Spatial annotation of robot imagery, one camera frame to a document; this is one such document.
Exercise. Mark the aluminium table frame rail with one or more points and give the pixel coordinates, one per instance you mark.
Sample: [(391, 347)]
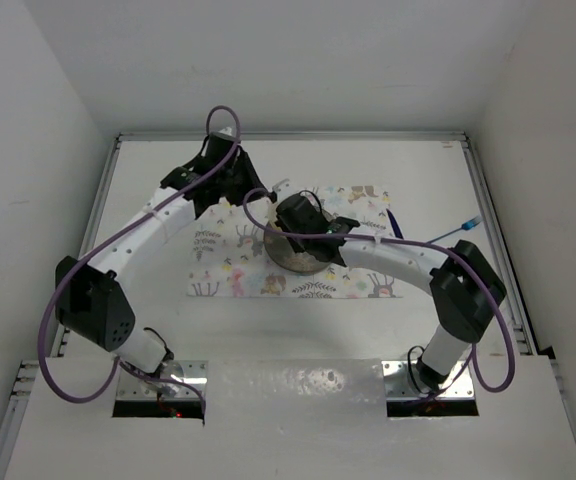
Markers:
[(294, 389)]

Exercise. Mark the metal base plate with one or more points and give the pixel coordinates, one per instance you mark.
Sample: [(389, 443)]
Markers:
[(400, 388), (174, 381)]

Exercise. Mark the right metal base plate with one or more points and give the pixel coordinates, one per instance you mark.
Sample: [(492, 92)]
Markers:
[(400, 388)]

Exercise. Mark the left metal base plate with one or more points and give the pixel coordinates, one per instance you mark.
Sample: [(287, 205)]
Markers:
[(174, 381)]

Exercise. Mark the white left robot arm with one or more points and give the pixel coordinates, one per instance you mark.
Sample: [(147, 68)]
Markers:
[(93, 303)]

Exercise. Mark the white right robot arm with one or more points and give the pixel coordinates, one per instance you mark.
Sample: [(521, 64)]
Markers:
[(465, 289)]

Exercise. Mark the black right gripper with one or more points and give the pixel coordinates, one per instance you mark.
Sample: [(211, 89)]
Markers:
[(295, 246)]

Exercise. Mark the grey reindeer plate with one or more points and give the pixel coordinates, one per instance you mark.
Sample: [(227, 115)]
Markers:
[(279, 250)]

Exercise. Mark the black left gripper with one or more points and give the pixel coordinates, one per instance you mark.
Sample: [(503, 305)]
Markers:
[(253, 189)]

